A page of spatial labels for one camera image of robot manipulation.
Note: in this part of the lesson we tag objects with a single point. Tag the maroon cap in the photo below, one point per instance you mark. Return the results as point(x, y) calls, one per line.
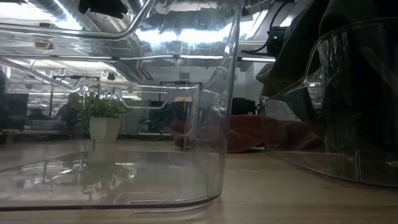
point(261, 124)
point(242, 143)

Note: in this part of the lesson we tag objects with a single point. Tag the black screen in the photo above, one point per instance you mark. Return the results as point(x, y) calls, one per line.
point(244, 107)
point(14, 110)

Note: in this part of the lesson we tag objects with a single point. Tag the person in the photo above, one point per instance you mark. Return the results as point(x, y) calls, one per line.
point(68, 115)

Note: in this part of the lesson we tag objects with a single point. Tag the green plant in white pot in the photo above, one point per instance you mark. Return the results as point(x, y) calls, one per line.
point(104, 129)

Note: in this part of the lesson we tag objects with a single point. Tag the dark appliance with pale top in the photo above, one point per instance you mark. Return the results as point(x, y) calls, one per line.
point(183, 109)

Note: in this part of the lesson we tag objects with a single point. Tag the long ceiling light strip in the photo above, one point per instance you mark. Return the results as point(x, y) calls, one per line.
point(255, 59)

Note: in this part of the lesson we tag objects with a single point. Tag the clear plastic bin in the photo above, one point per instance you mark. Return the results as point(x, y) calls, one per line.
point(214, 174)
point(357, 168)

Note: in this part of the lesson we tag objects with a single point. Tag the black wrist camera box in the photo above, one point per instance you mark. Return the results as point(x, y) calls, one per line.
point(276, 43)

